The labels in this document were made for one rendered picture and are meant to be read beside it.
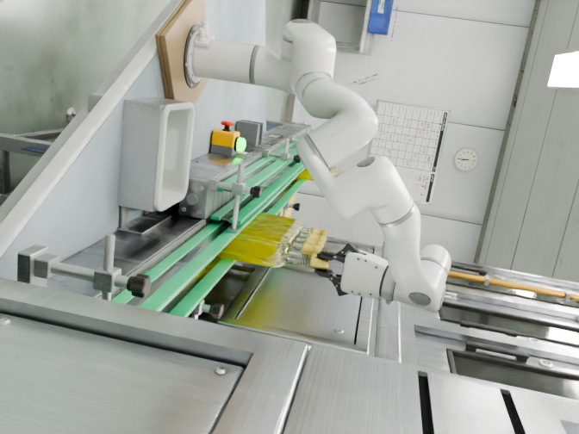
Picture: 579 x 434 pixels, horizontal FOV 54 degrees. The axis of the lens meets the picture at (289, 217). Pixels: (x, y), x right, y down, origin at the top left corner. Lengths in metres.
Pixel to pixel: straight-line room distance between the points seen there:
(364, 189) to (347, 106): 0.17
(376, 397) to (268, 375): 0.08
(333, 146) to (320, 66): 0.21
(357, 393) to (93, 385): 0.19
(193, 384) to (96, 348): 0.09
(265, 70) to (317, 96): 0.24
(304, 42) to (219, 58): 0.25
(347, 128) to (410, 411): 0.78
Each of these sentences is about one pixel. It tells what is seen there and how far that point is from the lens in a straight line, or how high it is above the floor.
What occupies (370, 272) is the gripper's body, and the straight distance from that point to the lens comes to 1.32.
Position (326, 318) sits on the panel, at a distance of 1.39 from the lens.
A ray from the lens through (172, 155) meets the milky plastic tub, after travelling 1.34.
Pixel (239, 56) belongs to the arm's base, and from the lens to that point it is 1.40.
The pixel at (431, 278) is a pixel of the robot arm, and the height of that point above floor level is 1.42.
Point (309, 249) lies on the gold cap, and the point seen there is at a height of 1.14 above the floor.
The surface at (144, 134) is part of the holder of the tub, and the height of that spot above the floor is 0.80.
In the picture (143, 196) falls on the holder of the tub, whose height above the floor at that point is 0.81.
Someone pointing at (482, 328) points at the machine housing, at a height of 1.62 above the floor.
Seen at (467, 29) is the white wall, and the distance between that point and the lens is 7.32.
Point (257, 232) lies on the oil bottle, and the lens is 1.43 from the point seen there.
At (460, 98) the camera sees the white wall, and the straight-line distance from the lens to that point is 7.30.
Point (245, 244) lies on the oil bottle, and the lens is 1.37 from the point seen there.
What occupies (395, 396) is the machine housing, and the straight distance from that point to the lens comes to 0.44.
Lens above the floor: 1.27
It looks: 8 degrees down
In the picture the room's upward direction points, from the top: 100 degrees clockwise
